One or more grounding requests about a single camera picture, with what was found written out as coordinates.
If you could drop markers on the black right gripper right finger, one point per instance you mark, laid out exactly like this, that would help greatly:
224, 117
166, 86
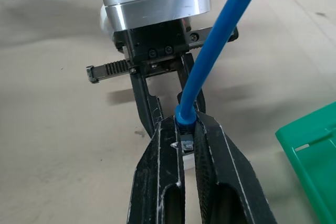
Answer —
225, 166

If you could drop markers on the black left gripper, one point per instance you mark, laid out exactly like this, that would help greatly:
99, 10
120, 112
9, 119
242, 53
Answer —
157, 41

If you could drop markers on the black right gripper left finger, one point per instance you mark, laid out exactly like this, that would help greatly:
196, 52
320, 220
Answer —
152, 171

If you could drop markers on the green plastic bin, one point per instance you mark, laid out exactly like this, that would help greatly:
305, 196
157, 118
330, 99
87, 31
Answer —
315, 161

